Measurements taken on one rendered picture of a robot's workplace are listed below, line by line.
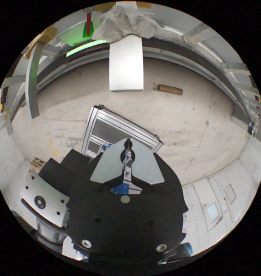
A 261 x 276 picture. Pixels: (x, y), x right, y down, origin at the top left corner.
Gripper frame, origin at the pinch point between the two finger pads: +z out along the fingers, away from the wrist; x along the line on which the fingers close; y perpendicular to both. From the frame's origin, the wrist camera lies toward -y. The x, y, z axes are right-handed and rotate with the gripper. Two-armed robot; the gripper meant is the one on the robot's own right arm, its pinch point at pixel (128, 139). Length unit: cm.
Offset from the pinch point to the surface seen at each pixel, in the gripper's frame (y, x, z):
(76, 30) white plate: -30.7, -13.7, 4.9
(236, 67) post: -33, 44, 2
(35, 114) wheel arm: -7.5, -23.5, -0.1
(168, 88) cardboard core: -19, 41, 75
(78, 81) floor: -36, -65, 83
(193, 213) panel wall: 228, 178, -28
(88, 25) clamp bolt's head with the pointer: -30.2, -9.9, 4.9
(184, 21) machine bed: -53, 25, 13
